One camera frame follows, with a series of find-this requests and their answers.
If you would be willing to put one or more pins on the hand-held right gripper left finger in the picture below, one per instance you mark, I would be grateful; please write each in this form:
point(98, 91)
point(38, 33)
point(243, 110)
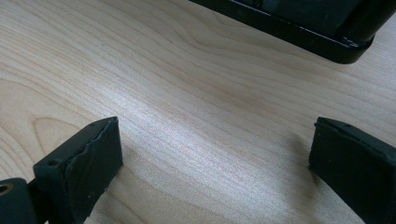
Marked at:
point(81, 174)

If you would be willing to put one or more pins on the black rack base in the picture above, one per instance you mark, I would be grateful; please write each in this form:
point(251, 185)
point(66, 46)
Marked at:
point(314, 21)

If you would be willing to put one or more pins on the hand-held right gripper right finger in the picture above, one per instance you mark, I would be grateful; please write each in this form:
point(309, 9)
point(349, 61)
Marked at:
point(355, 168)

